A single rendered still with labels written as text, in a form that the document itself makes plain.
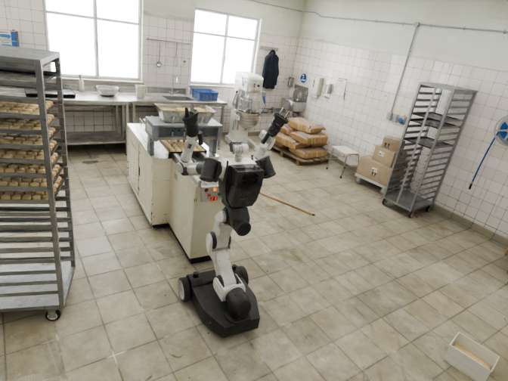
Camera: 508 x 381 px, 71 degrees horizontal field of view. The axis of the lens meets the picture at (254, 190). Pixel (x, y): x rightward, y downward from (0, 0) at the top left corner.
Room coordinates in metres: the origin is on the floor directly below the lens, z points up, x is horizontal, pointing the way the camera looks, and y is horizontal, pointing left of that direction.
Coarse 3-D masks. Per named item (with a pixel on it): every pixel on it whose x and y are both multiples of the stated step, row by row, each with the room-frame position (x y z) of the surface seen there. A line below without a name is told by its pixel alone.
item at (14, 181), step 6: (54, 168) 2.24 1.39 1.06; (54, 174) 2.16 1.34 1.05; (0, 180) 1.97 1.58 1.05; (6, 180) 1.96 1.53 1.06; (12, 180) 1.98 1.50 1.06; (18, 180) 1.99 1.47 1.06; (24, 180) 2.00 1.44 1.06; (30, 180) 2.01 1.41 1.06; (36, 180) 2.02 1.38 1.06; (42, 180) 2.04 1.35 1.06; (36, 186) 1.96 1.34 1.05; (42, 186) 1.97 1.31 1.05
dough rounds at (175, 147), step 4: (160, 140) 3.70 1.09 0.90; (164, 140) 3.67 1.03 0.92; (168, 140) 3.69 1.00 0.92; (176, 140) 3.73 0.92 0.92; (180, 140) 3.75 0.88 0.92; (164, 144) 3.57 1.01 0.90; (168, 144) 3.53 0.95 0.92; (172, 144) 3.55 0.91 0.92; (176, 144) 3.63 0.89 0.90; (180, 144) 3.59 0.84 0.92; (184, 144) 3.62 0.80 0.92; (196, 144) 3.68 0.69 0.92; (168, 148) 3.47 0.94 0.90; (172, 148) 3.43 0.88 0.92; (176, 148) 3.46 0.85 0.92; (180, 148) 3.53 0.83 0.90; (196, 148) 3.55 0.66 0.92; (200, 148) 3.57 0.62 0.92
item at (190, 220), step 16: (176, 176) 3.21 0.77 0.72; (176, 192) 3.19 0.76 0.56; (192, 192) 2.84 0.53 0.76; (176, 208) 3.17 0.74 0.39; (192, 208) 2.81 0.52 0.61; (208, 208) 2.86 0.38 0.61; (176, 224) 3.14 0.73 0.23; (192, 224) 2.79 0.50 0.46; (208, 224) 2.87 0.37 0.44; (192, 240) 2.79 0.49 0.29; (192, 256) 2.80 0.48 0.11; (208, 256) 2.92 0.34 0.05
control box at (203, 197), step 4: (200, 188) 2.81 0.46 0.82; (204, 188) 2.80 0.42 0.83; (208, 188) 2.82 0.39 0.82; (212, 188) 2.84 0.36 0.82; (216, 188) 2.86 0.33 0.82; (200, 192) 2.81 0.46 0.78; (204, 192) 2.80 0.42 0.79; (208, 192) 2.82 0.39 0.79; (212, 192) 2.84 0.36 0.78; (216, 192) 2.86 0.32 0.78; (200, 196) 2.80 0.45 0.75; (204, 196) 2.80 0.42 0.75; (212, 196) 2.84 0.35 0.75; (216, 196) 2.86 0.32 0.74; (220, 196) 2.88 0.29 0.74; (200, 200) 2.79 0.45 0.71; (204, 200) 2.80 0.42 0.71; (208, 200) 2.82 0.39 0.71
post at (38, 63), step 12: (36, 60) 1.93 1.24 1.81; (36, 72) 1.92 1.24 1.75; (36, 84) 1.92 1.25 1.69; (48, 144) 1.94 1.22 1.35; (48, 156) 1.93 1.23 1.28; (48, 168) 1.93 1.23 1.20; (48, 180) 1.93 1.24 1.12; (48, 192) 1.92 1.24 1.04; (60, 264) 1.95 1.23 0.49; (60, 276) 1.93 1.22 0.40; (60, 288) 1.93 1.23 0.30; (60, 300) 1.93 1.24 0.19
